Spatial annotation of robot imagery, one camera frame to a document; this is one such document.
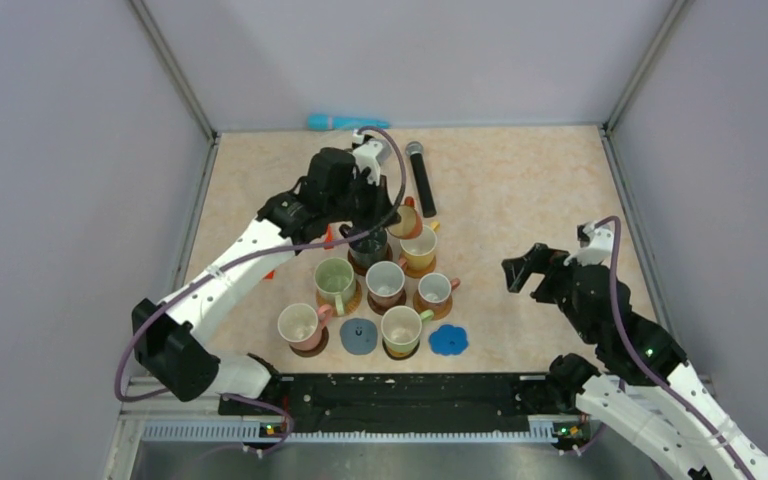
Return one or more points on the walnut grooved round coaster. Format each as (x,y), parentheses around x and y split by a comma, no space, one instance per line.
(319,348)

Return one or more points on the pink mug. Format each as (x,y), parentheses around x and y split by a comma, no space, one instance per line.
(303,327)

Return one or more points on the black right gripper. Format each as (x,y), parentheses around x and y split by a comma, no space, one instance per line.
(537,259)

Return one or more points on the tan wooden round coaster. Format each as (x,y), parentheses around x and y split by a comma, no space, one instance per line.
(439,310)

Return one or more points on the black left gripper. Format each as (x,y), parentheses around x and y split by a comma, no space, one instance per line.
(380,201)

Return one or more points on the grey smiley silicone coaster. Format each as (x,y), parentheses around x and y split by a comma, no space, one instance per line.
(359,336)

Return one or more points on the brown mug white interior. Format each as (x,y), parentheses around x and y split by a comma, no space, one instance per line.
(389,281)

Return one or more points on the black handheld microphone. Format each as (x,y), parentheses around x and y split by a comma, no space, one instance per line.
(415,152)

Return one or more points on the light green mug front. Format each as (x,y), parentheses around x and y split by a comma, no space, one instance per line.
(334,276)

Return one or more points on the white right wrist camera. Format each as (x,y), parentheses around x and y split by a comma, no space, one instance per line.
(595,245)

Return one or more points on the dark green mug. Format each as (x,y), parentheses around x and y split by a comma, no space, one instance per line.
(365,252)

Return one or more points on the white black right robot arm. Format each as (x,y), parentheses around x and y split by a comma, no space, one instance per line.
(661,405)

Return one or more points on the dark walnut round coaster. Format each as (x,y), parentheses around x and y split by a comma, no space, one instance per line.
(390,302)

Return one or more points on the small grey blue mug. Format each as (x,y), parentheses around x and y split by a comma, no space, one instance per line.
(437,287)

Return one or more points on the light brown round coaster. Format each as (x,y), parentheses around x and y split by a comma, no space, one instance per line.
(416,273)

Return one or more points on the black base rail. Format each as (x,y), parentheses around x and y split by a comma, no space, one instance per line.
(453,405)

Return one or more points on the dark wooden round coaster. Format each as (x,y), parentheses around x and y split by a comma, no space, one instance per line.
(374,267)

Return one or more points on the light blue plastic object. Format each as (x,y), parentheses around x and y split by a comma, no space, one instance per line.
(325,122)

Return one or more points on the orange black smiley coaster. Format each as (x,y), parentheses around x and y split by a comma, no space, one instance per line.
(399,355)

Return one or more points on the sage green mug back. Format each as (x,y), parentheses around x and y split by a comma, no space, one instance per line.
(402,326)

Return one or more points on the blue cloud shaped coaster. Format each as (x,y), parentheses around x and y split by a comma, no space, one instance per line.
(449,340)

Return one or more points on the small orange mug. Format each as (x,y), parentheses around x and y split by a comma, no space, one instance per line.
(407,221)

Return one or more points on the yellow mug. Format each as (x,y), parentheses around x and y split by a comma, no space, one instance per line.
(420,251)

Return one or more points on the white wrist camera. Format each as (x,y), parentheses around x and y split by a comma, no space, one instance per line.
(369,153)
(595,245)

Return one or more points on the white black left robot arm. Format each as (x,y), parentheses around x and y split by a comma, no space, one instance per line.
(170,337)

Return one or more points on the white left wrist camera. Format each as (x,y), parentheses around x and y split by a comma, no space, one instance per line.
(369,153)

